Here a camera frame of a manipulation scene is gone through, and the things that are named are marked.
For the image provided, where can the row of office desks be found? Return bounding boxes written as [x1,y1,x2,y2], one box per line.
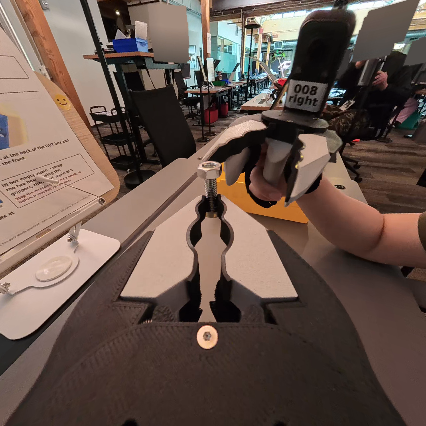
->
[185,75,270,110]

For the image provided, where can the black wire cart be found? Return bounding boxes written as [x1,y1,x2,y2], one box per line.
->
[89,106,157,174]

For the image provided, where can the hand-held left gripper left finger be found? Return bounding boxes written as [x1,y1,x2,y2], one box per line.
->
[120,196,204,321]

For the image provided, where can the steel hex bolt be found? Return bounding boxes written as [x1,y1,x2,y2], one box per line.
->
[203,178,220,219]

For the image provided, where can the person's right hand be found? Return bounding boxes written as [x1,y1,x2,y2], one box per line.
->
[249,143,300,202]

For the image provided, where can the steel hex nut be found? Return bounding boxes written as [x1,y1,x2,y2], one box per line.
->
[196,161,222,180]

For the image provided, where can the yellow plastic bin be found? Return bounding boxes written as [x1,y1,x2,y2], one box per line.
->
[216,171,309,224]

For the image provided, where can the blue plastic bin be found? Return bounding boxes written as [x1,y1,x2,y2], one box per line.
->
[112,37,148,53]

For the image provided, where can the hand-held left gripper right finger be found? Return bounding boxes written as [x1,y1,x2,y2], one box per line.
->
[210,195,298,321]

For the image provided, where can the wooden standing desk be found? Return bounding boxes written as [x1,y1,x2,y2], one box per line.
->
[83,51,190,187]

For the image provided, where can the grey work table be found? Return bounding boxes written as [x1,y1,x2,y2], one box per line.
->
[240,93,287,112]

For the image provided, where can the person's right forearm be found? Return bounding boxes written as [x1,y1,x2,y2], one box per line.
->
[293,176,426,267]

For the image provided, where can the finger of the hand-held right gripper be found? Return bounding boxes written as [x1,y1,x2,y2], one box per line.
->
[284,128,343,207]
[201,118,269,187]

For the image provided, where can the instruction sheet on stand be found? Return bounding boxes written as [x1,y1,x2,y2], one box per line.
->
[0,228,121,340]

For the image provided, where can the wooden sign board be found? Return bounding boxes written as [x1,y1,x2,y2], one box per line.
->
[33,71,120,217]

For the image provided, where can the printed instruction sheet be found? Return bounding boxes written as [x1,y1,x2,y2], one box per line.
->
[0,27,115,257]

